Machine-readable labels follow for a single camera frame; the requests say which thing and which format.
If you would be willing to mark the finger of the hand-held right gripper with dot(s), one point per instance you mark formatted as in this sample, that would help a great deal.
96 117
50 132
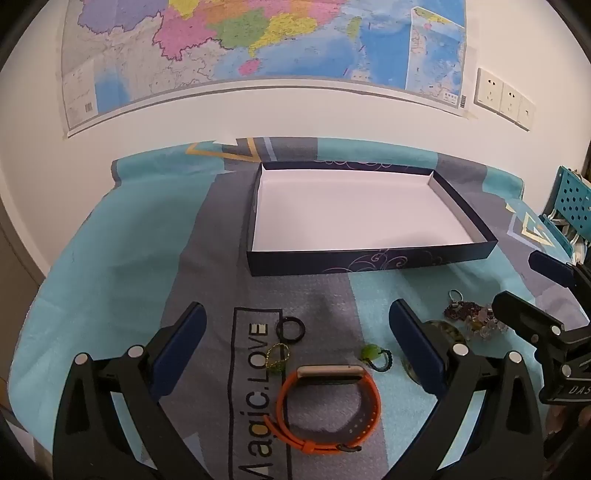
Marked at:
549 267
517 311

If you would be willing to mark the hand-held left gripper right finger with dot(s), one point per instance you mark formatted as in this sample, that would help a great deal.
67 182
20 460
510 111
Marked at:
418 341

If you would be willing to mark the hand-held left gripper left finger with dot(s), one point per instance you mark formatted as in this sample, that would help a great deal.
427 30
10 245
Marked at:
182 341

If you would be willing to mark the tortoiseshell bangle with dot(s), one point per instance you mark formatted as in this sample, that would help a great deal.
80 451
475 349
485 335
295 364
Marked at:
450 332

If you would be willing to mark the orange smartwatch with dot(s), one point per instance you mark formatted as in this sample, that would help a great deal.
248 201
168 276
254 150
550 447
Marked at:
328 373

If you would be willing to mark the dark blue shallow box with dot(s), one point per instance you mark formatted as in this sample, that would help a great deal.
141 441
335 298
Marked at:
351 207

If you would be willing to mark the person's right hand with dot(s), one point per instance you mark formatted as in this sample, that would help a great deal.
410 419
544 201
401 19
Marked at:
570 422

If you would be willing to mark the teal perforated basket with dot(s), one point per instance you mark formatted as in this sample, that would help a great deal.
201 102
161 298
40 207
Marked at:
572 194

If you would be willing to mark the teal and grey printed blanket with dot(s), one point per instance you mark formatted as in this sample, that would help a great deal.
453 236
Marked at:
138 230

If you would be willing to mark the clear tape strip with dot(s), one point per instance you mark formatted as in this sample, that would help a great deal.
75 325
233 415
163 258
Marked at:
467 113

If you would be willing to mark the beige cabinet door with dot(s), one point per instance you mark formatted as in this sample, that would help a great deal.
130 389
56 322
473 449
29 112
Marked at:
18 258

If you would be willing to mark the white wall switch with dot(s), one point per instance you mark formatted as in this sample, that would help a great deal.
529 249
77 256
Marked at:
526 113

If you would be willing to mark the white wall socket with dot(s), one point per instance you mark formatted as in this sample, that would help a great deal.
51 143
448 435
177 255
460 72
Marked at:
511 102
489 90

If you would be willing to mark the wall map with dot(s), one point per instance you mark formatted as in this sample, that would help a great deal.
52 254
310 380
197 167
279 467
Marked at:
277 46

